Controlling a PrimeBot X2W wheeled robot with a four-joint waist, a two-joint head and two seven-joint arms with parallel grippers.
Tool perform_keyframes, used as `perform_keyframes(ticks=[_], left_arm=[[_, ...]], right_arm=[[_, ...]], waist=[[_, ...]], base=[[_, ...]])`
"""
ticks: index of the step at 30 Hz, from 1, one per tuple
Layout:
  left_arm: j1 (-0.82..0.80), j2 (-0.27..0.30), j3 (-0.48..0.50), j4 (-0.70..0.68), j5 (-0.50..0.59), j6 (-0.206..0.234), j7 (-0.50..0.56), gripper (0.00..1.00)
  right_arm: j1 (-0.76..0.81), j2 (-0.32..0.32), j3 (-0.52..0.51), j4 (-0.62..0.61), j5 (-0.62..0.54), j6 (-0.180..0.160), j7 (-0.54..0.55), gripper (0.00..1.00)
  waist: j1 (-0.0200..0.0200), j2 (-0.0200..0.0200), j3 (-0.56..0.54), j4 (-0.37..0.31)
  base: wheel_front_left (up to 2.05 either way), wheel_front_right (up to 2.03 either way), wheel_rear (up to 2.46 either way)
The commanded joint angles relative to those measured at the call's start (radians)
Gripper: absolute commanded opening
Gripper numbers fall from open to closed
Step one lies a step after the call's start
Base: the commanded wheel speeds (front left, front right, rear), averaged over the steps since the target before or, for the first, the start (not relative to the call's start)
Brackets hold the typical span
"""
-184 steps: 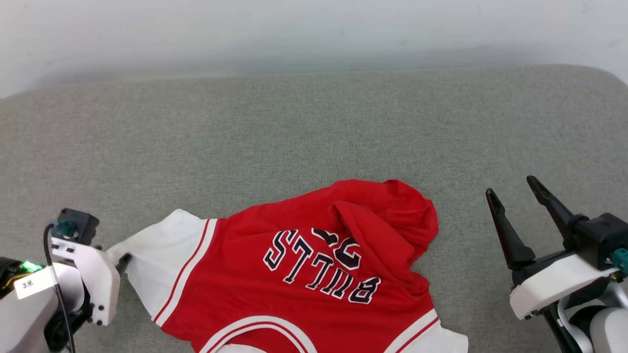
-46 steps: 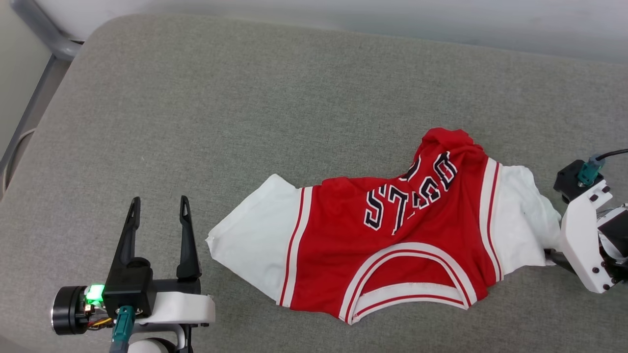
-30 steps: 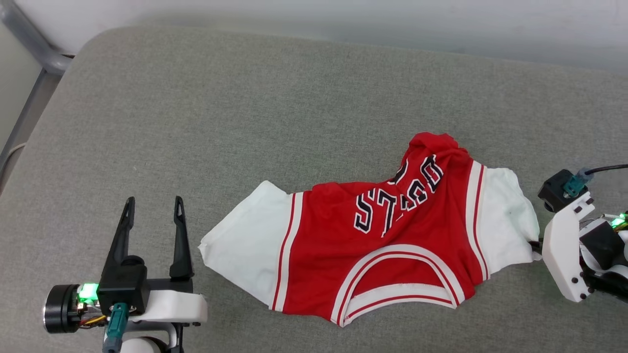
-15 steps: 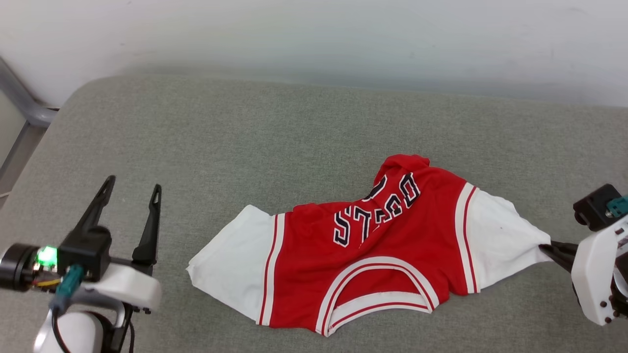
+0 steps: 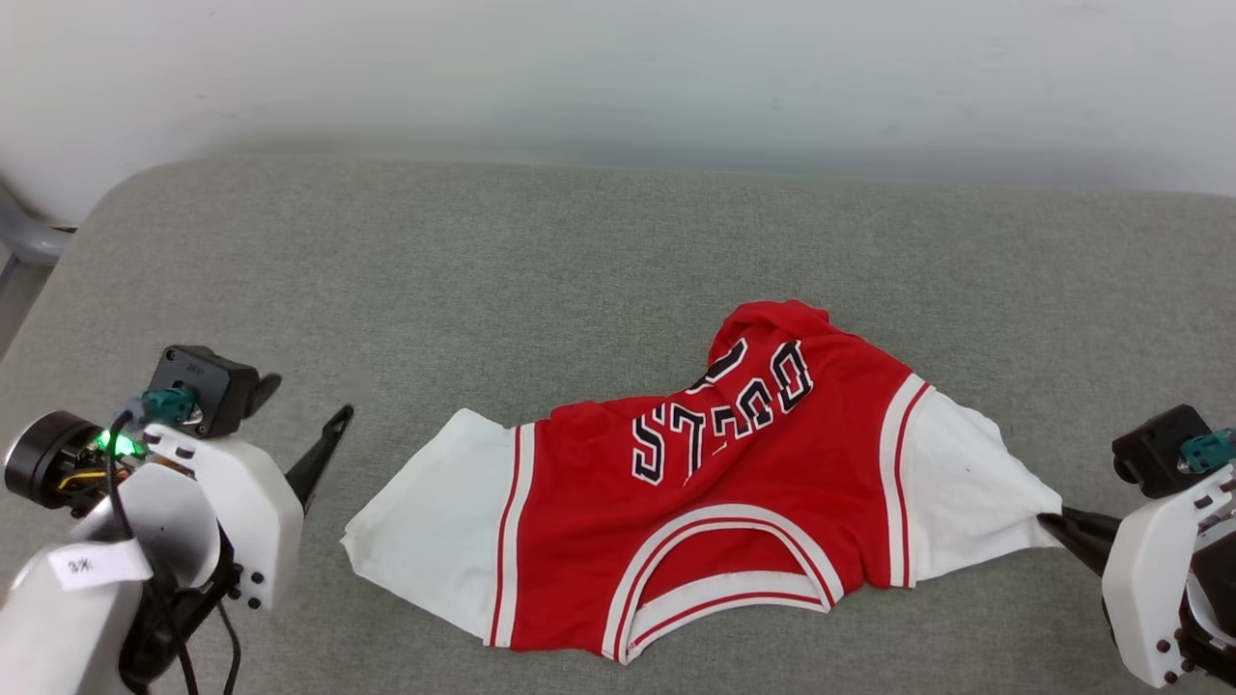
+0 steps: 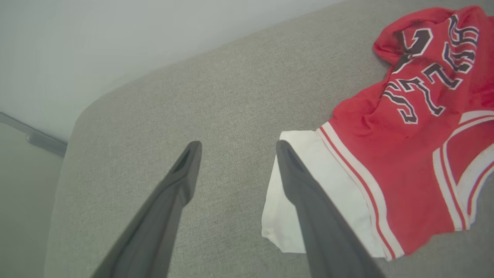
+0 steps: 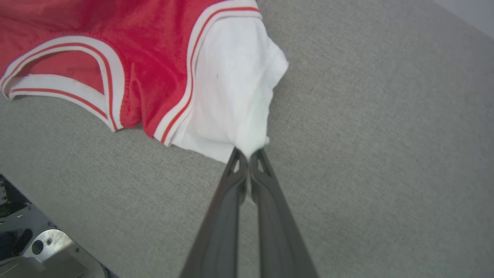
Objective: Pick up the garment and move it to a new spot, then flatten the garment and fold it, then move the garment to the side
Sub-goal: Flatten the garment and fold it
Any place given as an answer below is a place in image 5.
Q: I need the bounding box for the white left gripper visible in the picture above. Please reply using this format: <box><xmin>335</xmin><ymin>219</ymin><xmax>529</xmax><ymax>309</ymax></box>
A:
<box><xmin>145</xmin><ymin>404</ymin><xmax>355</xmax><ymax>613</ymax></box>

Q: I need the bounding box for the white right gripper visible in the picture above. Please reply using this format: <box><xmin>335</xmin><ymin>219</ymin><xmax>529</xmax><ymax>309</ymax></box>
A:
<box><xmin>1037</xmin><ymin>463</ymin><xmax>1236</xmax><ymax>689</ymax></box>

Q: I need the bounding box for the red and white basketball jersey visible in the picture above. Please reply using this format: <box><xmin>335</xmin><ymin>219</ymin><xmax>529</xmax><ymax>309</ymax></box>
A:
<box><xmin>341</xmin><ymin>300</ymin><xmax>1065</xmax><ymax>665</ymax></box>

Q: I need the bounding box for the white paper label tag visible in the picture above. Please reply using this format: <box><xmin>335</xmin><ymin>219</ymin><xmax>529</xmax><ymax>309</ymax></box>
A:
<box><xmin>48</xmin><ymin>541</ymin><xmax>154</xmax><ymax>592</ymax></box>

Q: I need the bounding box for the teal right camera connector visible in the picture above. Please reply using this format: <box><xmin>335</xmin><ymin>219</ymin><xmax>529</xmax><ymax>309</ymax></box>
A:
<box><xmin>1178</xmin><ymin>431</ymin><xmax>1236</xmax><ymax>475</ymax></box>

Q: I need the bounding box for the teal camera connector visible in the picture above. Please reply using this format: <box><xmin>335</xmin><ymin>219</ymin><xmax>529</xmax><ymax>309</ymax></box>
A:
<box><xmin>1178</xmin><ymin>431</ymin><xmax>1236</xmax><ymax>475</ymax></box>
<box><xmin>141</xmin><ymin>385</ymin><xmax>200</xmax><ymax>427</ymax></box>

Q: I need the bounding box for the teal left camera connector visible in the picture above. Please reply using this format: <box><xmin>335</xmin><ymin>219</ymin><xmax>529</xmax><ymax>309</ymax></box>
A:
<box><xmin>141</xmin><ymin>385</ymin><xmax>200</xmax><ymax>427</ymax></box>

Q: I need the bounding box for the thin black looping cable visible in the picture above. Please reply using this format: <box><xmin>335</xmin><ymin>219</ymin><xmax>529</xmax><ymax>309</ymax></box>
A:
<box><xmin>214</xmin><ymin>597</ymin><xmax>244</xmax><ymax>695</ymax></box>

